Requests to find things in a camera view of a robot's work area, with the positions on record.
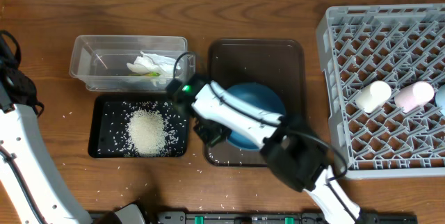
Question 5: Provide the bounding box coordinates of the yellow snack wrapper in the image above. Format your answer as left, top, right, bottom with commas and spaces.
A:
129, 72, 161, 77

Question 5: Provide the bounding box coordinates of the grey dishwasher rack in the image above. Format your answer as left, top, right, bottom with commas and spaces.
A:
316, 3, 444, 179

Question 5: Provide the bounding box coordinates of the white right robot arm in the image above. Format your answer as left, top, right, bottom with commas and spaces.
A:
166, 74, 364, 223

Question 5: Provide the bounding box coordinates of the pink cup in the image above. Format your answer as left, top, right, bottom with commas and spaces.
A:
394, 81, 435, 113

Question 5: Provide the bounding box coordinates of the light blue small bowl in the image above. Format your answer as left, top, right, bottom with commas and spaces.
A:
435, 85, 445, 115

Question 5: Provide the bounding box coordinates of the white rice pile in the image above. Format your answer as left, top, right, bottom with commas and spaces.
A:
97, 100, 187, 158

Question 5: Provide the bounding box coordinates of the brown serving tray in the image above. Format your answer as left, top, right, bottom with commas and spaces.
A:
203, 38, 309, 168

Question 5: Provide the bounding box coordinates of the clear plastic bin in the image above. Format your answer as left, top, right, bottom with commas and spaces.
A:
70, 35, 196, 93

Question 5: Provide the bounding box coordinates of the white tissue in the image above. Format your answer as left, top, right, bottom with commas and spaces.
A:
127, 51, 176, 77

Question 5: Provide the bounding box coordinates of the black plastic tray bin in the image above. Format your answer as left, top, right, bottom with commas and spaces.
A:
87, 93, 190, 159

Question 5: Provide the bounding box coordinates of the large blue plate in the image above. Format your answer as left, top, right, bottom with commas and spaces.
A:
227, 83, 286, 151

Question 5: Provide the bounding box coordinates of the white cup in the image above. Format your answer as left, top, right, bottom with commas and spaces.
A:
355, 81, 391, 113

